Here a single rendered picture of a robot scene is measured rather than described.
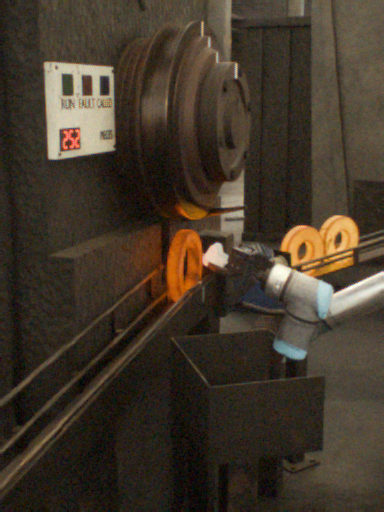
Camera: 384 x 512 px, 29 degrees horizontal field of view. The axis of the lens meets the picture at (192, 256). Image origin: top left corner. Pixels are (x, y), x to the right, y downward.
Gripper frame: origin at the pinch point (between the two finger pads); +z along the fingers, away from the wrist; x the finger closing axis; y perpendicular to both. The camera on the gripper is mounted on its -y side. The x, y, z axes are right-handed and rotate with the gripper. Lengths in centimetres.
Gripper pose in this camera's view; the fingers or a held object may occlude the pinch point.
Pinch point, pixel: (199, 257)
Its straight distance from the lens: 201.0
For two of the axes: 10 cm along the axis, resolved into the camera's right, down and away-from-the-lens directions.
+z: -9.0, -3.7, 2.5
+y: 2.9, -9.1, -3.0
